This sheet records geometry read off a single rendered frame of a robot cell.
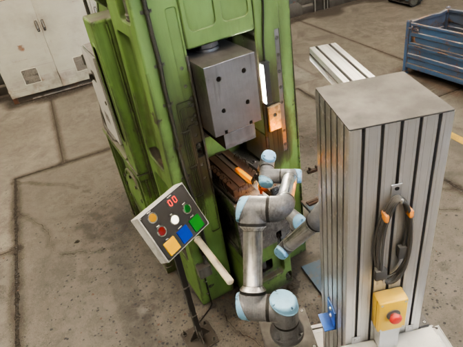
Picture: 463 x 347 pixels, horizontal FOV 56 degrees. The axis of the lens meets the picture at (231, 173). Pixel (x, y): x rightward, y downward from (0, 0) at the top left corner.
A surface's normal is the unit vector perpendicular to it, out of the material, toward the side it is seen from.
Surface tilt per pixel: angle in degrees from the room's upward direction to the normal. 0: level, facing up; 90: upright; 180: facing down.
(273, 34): 90
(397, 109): 0
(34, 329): 0
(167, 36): 90
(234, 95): 90
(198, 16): 90
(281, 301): 7
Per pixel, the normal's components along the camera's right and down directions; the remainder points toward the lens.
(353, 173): 0.14, 0.54
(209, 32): 0.48, 0.44
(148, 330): -0.14, -0.82
